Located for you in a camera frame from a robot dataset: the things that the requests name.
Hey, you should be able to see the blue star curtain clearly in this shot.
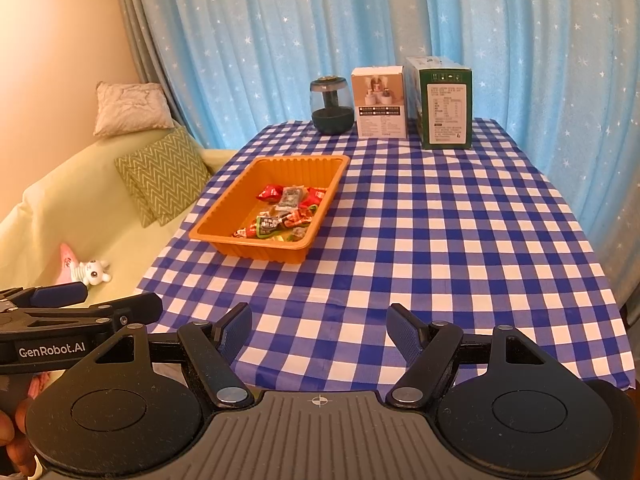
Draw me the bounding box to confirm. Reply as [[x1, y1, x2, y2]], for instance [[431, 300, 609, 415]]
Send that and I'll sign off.
[[135, 0, 640, 311]]

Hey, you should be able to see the white plush toy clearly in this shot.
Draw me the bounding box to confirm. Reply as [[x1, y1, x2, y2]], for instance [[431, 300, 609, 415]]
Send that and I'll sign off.
[[75, 259, 113, 287]]

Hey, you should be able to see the pink star toy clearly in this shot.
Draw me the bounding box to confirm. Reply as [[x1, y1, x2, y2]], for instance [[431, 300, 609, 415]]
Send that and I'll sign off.
[[59, 242, 83, 286]]

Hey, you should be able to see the grey curtain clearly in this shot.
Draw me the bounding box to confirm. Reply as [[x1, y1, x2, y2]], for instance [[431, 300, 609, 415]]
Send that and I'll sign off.
[[112, 0, 203, 151]]

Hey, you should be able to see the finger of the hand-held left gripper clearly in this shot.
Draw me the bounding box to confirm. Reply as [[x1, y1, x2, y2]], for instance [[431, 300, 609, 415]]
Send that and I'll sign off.
[[0, 281, 90, 312], [0, 294, 164, 332]]

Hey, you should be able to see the light green sofa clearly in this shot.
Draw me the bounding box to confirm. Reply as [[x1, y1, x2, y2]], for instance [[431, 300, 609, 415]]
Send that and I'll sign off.
[[0, 127, 238, 376]]

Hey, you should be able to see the white product box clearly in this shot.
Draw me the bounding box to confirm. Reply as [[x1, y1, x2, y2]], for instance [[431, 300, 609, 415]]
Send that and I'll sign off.
[[351, 66, 407, 140]]

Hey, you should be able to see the white pillow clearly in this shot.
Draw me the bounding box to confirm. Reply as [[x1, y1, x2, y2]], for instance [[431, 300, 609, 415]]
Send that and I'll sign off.
[[93, 81, 173, 137]]

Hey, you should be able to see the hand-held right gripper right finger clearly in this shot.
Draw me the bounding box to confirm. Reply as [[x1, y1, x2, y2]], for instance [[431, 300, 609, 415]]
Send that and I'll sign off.
[[385, 302, 553, 408]]

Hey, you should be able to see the dark green glass humidifier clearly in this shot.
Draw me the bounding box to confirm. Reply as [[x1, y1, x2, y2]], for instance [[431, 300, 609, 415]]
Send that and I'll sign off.
[[310, 76, 353, 136]]

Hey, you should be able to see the blue white checked tablecloth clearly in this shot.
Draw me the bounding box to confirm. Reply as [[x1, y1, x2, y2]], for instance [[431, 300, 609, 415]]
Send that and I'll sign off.
[[135, 117, 638, 392]]

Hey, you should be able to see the orange plastic tray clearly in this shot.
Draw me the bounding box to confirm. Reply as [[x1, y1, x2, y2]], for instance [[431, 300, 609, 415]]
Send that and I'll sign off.
[[188, 155, 351, 264]]

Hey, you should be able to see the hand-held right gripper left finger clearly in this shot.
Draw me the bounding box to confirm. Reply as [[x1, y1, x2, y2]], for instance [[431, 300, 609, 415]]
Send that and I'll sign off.
[[82, 302, 253, 408]]

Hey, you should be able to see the green carton box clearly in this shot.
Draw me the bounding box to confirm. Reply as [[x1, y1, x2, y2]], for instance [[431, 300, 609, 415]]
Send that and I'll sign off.
[[404, 56, 473, 151]]

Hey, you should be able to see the person's left hand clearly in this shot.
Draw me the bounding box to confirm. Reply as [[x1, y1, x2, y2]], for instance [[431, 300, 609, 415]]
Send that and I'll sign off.
[[0, 396, 43, 477]]

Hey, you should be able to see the grey green snack packet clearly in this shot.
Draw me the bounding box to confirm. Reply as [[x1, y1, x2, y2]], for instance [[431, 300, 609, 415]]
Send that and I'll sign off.
[[279, 186, 307, 211]]

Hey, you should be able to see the green zigzag cushion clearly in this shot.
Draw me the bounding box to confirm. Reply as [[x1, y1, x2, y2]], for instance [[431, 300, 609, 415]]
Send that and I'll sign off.
[[114, 152, 156, 228], [127, 127, 213, 226]]

